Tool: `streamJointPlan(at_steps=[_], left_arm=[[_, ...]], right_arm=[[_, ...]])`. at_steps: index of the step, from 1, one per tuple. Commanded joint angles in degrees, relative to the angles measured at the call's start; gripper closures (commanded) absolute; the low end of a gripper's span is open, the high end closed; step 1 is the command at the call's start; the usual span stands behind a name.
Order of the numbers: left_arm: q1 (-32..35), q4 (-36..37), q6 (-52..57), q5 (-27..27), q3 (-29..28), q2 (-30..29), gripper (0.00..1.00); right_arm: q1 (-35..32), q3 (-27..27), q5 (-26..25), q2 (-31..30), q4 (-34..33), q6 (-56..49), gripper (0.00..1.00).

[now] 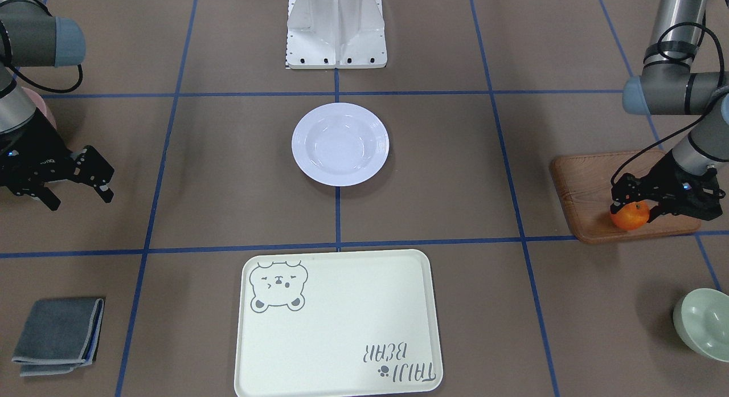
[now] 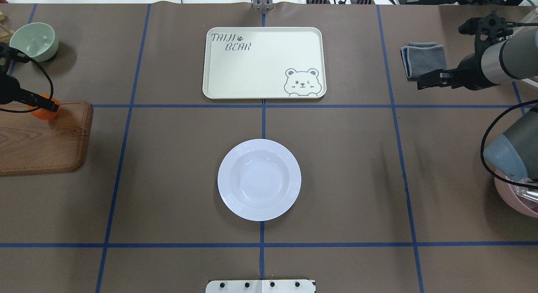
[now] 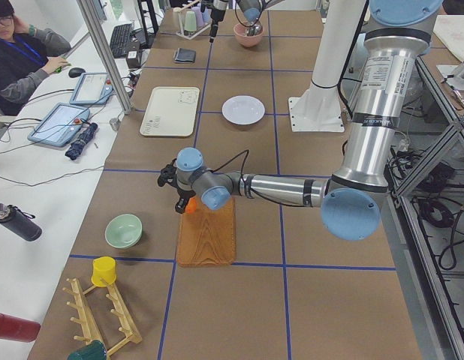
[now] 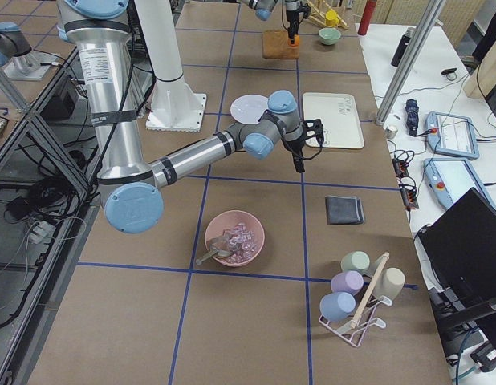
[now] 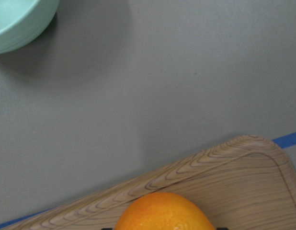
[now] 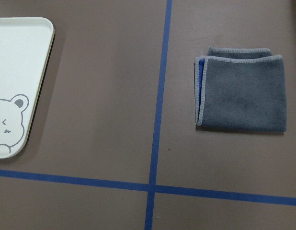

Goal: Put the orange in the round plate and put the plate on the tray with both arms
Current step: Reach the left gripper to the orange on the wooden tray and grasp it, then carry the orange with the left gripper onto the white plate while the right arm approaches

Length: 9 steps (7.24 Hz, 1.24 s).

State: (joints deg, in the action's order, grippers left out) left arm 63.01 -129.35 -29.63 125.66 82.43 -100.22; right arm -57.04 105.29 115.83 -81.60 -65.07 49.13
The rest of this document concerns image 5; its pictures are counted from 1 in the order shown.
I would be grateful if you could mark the orange fruit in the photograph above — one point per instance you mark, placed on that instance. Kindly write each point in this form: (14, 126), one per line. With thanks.
(163, 211)

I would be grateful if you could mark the green bowl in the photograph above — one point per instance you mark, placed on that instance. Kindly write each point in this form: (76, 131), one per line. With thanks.
(22, 21)

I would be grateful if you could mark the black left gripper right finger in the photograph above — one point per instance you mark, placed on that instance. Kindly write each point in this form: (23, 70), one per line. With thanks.
(221, 228)

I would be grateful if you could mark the wooden cutting board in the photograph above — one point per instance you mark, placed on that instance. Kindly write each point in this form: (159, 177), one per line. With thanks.
(246, 183)

